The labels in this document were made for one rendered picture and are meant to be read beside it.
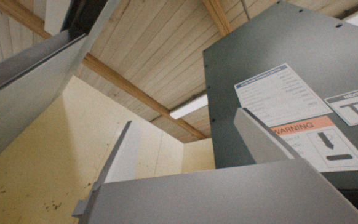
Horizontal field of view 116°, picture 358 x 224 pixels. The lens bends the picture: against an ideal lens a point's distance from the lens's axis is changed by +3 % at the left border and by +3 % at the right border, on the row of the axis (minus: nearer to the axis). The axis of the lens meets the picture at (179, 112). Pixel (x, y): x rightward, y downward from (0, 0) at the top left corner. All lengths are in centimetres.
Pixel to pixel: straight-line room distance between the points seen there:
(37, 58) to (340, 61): 72
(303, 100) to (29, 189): 118
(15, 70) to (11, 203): 74
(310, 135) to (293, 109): 7
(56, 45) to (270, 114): 60
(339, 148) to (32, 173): 116
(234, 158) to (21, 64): 53
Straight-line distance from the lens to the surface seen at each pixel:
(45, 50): 45
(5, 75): 40
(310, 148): 36
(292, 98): 42
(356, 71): 47
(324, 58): 51
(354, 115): 40
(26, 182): 102
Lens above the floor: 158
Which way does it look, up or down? 39 degrees up
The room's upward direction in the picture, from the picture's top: 6 degrees clockwise
